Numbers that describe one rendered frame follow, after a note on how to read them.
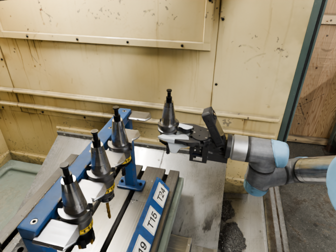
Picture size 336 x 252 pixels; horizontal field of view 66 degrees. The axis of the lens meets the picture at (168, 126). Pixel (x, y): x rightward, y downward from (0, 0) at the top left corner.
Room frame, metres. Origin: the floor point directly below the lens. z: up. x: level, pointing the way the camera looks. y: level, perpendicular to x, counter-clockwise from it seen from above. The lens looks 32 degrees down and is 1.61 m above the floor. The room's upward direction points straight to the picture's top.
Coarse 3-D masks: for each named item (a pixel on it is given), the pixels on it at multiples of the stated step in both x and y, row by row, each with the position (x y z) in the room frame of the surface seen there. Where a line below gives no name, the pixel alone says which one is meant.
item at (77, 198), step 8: (72, 176) 0.35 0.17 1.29; (64, 184) 0.33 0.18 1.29; (72, 184) 0.33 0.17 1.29; (64, 192) 0.33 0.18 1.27; (72, 192) 0.33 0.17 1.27; (80, 192) 0.34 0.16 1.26; (64, 200) 0.33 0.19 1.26; (72, 200) 0.32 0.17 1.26; (80, 200) 0.33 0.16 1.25; (64, 208) 0.32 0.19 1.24; (72, 208) 0.32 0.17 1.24; (80, 208) 0.33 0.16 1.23
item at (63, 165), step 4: (60, 164) 0.34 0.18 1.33; (64, 164) 0.34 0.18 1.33; (68, 164) 0.34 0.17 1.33; (64, 168) 0.33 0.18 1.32; (64, 172) 0.34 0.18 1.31; (68, 172) 0.34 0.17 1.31; (64, 176) 0.33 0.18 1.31; (68, 176) 0.34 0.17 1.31; (64, 180) 0.33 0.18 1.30; (68, 180) 0.33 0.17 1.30
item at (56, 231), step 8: (48, 224) 0.31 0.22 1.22; (56, 224) 0.31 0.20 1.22; (64, 224) 0.31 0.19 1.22; (72, 224) 0.31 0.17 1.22; (40, 232) 0.29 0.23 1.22; (48, 232) 0.29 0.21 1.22; (56, 232) 0.29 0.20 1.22; (64, 232) 0.29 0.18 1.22; (72, 232) 0.29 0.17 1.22; (32, 240) 0.27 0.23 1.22; (40, 240) 0.27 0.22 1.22; (48, 240) 0.27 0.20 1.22; (56, 240) 0.27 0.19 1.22; (64, 240) 0.27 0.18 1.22; (72, 240) 0.27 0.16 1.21; (56, 248) 0.26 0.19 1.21; (64, 248) 0.26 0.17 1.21
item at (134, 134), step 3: (126, 129) 0.63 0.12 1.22; (129, 129) 0.63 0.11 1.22; (132, 129) 0.63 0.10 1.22; (126, 132) 0.61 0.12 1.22; (129, 132) 0.61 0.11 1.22; (132, 132) 0.61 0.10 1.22; (135, 132) 0.61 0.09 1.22; (138, 132) 0.61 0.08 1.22; (129, 135) 0.60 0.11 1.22; (132, 135) 0.60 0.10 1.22; (135, 135) 0.60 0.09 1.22; (138, 135) 0.60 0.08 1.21; (132, 138) 0.58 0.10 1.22; (135, 138) 0.59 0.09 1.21
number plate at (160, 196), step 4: (160, 184) 0.68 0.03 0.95; (156, 188) 0.65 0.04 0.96; (160, 188) 0.66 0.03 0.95; (164, 188) 0.68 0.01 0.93; (156, 192) 0.64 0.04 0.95; (160, 192) 0.65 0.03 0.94; (164, 192) 0.66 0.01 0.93; (156, 196) 0.62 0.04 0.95; (160, 196) 0.63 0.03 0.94; (164, 196) 0.65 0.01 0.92; (156, 200) 0.61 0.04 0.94; (160, 200) 0.62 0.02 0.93; (164, 200) 0.63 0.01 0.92; (160, 204) 0.61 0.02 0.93
